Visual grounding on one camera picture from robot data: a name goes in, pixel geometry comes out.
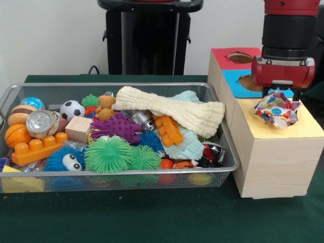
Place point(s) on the orange plastic building block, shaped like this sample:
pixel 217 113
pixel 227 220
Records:
pixel 168 131

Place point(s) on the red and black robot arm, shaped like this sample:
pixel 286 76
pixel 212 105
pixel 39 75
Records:
pixel 288 30

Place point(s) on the silver drink can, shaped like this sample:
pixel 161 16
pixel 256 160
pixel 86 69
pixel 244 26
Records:
pixel 41 124

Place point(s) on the small soccer ball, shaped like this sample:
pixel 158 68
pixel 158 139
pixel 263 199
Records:
pixel 72 110

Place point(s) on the purple spiky toy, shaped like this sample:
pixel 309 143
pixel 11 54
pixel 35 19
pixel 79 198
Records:
pixel 117 127

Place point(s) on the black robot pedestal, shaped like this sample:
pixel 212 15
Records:
pixel 152 38

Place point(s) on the light blue knitted cloth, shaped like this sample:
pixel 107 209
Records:
pixel 186 146

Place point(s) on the white cloth with coloured dots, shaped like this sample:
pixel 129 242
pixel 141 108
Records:
pixel 278 110

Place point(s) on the long orange building block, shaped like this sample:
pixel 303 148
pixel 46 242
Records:
pixel 36 149

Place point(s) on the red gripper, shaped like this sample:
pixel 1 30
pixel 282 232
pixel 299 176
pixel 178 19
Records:
pixel 281 74

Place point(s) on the wooden box with three holes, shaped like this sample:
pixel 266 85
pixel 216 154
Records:
pixel 278 167

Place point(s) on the blue spiky ball with eyes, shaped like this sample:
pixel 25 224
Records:
pixel 57 159

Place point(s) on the black stand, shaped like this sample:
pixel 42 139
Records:
pixel 320 50

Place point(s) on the cream knitted cloth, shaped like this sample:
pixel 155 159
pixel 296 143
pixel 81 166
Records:
pixel 181 111

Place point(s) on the silver mesh bin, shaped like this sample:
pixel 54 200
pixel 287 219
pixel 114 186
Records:
pixel 126 184

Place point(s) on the large green spiky ball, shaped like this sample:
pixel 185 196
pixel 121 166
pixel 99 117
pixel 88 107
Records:
pixel 107 154

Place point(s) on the dark green table cloth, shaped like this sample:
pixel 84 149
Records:
pixel 152 220
pixel 317 92

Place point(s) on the orange toy basketball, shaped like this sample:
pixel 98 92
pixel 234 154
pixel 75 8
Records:
pixel 16 136

